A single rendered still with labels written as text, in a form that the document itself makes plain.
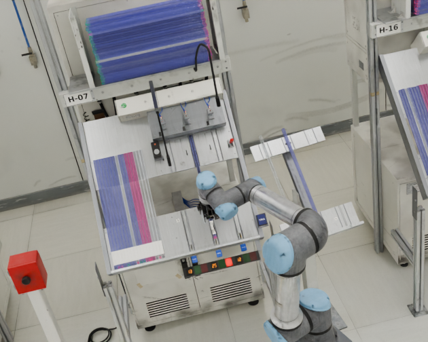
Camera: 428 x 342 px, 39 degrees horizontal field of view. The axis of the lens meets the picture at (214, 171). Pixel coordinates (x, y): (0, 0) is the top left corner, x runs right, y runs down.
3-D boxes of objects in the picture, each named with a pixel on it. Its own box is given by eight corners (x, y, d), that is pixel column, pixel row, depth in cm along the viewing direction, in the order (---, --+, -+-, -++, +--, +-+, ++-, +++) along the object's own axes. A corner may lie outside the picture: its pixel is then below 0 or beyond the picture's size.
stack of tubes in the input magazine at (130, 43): (213, 60, 270) (203, 1, 256) (100, 85, 267) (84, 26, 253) (208, 51, 281) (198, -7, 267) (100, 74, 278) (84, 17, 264)
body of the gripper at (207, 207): (204, 223, 245) (202, 210, 234) (200, 205, 249) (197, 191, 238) (222, 218, 245) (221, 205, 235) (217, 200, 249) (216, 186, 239)
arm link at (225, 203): (248, 201, 221) (231, 179, 226) (223, 214, 217) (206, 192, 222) (245, 212, 228) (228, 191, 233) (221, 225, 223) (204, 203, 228)
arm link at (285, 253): (312, 337, 224) (320, 235, 188) (280, 359, 218) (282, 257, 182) (291, 315, 231) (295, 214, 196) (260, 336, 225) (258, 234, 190)
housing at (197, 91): (223, 104, 290) (223, 92, 276) (121, 127, 287) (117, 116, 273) (219, 88, 292) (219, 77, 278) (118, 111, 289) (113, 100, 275)
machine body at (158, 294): (266, 307, 330) (251, 215, 298) (140, 338, 326) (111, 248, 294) (241, 237, 386) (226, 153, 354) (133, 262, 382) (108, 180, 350)
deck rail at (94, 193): (113, 275, 268) (111, 273, 262) (109, 275, 268) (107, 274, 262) (84, 126, 286) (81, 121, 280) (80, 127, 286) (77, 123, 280)
